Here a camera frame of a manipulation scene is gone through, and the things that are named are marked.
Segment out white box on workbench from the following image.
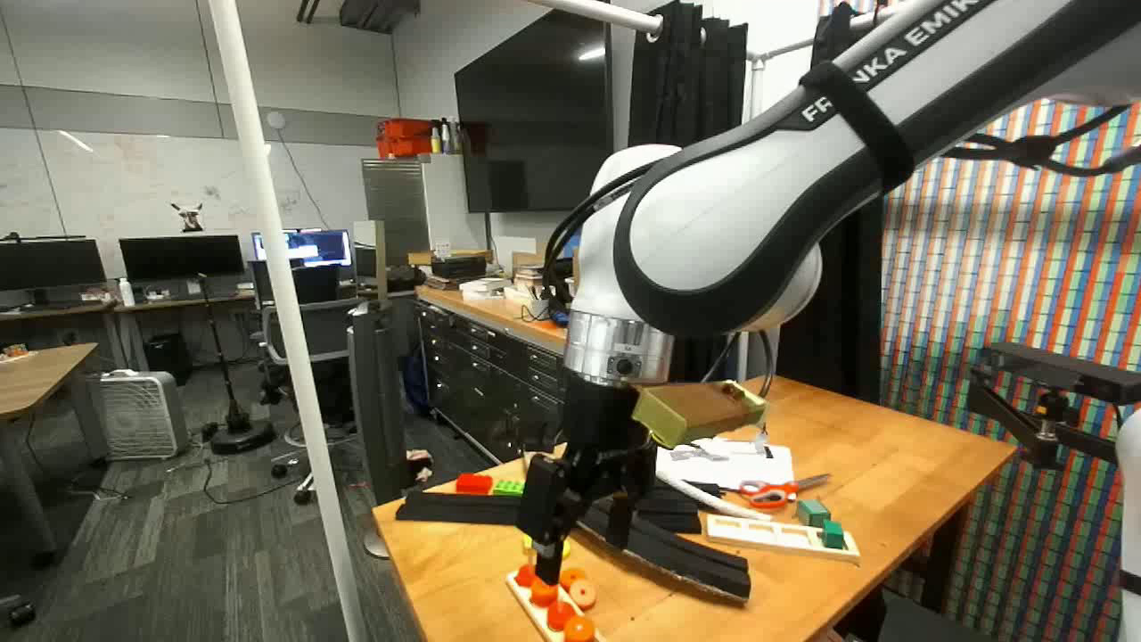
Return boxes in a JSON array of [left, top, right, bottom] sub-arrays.
[[455, 274, 510, 304]]

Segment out slanted white pole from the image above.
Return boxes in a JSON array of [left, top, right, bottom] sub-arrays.
[[202, 0, 371, 642]]

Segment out lit computer monitor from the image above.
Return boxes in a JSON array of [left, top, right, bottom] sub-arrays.
[[245, 225, 357, 274]]

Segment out dark grey upright panel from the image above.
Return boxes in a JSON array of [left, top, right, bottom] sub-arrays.
[[346, 301, 409, 506]]

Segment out white paper sheets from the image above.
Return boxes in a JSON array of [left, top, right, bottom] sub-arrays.
[[651, 434, 800, 491]]

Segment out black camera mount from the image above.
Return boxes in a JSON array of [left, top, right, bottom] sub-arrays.
[[962, 339, 1141, 474]]

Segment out olive wrist camera box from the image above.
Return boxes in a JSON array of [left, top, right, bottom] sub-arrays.
[[632, 379, 770, 451]]

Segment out steel cabinet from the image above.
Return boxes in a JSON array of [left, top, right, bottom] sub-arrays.
[[361, 155, 491, 298]]

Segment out black box on workbench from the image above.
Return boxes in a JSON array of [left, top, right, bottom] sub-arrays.
[[427, 249, 491, 287]]

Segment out multicolour patterned backdrop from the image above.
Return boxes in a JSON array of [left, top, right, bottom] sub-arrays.
[[877, 93, 1141, 642]]

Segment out short black track piece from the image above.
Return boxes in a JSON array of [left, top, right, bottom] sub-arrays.
[[636, 478, 706, 534]]

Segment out large black wall screen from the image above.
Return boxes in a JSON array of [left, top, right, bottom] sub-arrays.
[[453, 6, 618, 219]]

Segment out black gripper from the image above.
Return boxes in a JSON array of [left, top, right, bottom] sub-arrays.
[[516, 371, 661, 587]]

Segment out straight black track piece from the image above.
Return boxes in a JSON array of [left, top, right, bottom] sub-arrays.
[[394, 486, 531, 530]]

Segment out dark computer monitor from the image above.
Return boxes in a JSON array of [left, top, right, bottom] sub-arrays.
[[114, 233, 249, 287], [0, 233, 110, 298]]

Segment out orange box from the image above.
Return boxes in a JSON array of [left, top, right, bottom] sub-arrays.
[[373, 113, 440, 165]]

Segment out white box fan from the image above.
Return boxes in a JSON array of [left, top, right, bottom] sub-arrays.
[[88, 363, 189, 466]]

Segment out black drawer workbench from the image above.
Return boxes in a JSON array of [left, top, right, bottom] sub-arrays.
[[409, 281, 575, 466]]

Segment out black stand with round base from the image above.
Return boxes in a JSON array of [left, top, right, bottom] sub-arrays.
[[192, 268, 283, 461]]

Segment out white slotted board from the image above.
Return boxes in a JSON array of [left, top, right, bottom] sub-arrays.
[[700, 512, 864, 564]]

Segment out long office desk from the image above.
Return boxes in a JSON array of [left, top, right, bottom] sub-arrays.
[[0, 288, 260, 371]]

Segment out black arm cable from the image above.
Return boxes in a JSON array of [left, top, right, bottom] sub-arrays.
[[943, 105, 1141, 182]]

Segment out black ceiling fixture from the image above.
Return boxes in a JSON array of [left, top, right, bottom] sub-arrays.
[[293, 0, 426, 36]]

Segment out white wooden peg board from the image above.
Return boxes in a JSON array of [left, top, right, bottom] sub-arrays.
[[504, 568, 598, 642]]

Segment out white overhead pole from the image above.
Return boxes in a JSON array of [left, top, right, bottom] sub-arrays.
[[537, 0, 667, 36]]

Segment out wooden office desk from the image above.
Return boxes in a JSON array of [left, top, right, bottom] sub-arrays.
[[0, 339, 102, 568]]

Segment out red handled scissors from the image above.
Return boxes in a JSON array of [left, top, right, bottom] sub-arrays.
[[711, 472, 835, 519]]

